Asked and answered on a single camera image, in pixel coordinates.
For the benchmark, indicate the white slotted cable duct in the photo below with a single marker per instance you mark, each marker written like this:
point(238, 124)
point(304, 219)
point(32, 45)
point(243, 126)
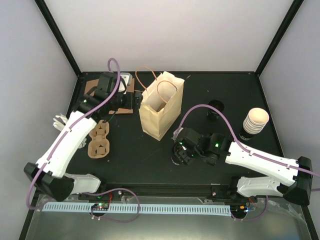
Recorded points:
point(131, 208)

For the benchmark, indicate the stack of white paper cups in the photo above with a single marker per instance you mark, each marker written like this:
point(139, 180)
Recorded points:
point(253, 124)

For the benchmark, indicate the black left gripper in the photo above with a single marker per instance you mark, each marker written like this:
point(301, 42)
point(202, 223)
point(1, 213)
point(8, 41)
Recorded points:
point(137, 100)

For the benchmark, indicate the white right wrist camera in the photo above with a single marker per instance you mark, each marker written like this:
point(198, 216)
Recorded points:
point(176, 133)

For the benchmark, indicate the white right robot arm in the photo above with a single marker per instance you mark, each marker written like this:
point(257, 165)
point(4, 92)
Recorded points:
point(282, 177)

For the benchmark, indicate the cream paper bag with handles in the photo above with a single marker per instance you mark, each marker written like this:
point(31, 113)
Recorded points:
point(161, 103)

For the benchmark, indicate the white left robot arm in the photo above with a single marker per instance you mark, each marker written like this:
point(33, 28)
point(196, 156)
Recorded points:
point(49, 173)

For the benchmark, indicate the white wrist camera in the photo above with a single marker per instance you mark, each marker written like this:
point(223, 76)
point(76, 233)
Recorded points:
point(176, 133)
point(125, 81)

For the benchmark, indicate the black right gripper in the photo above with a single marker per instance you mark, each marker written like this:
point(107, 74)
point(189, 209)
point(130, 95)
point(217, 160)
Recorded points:
point(184, 158)

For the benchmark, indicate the flat brown paper bag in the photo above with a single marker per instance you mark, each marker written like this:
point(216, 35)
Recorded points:
point(90, 84)

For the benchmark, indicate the black takeout paper cup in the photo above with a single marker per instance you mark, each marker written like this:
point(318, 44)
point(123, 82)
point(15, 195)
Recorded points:
point(175, 160)

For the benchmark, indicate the white stirrers in holder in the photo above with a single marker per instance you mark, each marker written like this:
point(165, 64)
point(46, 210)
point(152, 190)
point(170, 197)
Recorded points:
point(59, 123)

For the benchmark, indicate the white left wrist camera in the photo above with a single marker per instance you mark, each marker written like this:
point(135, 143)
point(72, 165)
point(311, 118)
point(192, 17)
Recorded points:
point(125, 81)

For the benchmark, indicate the brown paper bag with handles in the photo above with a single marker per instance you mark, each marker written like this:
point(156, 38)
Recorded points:
point(120, 110)

